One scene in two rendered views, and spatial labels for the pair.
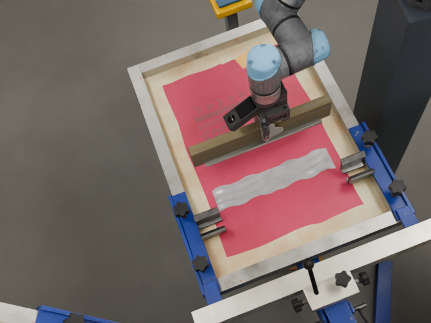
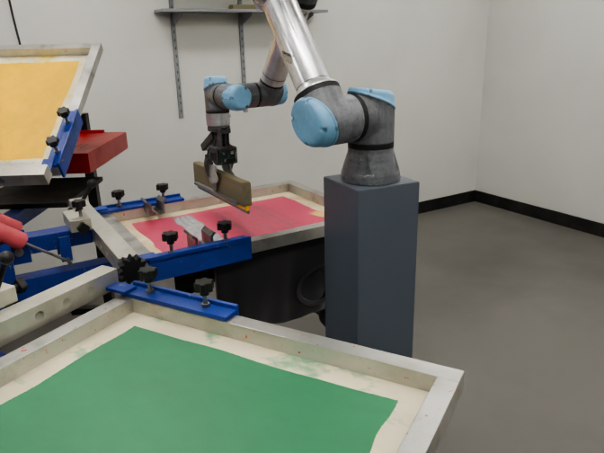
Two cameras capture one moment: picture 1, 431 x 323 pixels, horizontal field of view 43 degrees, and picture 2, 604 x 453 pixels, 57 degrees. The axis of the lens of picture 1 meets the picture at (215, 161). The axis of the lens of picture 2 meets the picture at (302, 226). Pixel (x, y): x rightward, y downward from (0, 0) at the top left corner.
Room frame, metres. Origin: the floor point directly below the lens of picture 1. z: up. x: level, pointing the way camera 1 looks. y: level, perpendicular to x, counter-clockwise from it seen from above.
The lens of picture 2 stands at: (0.16, -1.89, 1.54)
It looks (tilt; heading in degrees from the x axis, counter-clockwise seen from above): 18 degrees down; 65
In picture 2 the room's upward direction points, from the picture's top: 2 degrees counter-clockwise
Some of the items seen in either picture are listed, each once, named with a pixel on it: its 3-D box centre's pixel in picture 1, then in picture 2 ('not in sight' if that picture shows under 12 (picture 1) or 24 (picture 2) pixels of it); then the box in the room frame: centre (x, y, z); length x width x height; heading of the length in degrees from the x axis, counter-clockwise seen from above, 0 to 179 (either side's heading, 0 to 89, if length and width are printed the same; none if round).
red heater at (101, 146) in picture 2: not in sight; (63, 151); (0.27, 1.05, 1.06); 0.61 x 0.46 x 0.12; 66
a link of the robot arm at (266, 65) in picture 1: (265, 68); (217, 94); (0.69, -0.16, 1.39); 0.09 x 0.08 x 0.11; 100
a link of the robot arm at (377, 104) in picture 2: not in sight; (368, 113); (0.91, -0.69, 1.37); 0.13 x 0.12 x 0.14; 10
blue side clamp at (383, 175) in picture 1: (378, 172); (199, 255); (0.52, -0.44, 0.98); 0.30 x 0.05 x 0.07; 6
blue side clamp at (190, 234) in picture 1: (194, 243); (143, 209); (0.47, 0.12, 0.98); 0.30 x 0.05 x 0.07; 6
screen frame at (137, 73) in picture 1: (256, 138); (235, 217); (0.73, -0.14, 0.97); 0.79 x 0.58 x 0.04; 6
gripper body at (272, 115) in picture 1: (269, 104); (220, 145); (0.69, -0.17, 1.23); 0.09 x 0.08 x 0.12; 96
